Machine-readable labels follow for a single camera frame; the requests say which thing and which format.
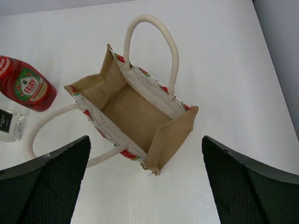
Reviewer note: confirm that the red capped bottle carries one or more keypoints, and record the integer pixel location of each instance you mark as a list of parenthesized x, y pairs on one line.
[(23, 84)]

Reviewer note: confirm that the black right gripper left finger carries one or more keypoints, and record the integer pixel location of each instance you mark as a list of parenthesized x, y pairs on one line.
[(44, 190)]

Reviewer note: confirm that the clear bottle grey cap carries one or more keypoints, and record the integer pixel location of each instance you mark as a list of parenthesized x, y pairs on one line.
[(11, 126)]

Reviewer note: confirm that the canvas watermelon print bag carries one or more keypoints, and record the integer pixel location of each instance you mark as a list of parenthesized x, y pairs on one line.
[(139, 116)]

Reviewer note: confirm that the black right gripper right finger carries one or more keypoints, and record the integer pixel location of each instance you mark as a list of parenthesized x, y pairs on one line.
[(247, 191)]

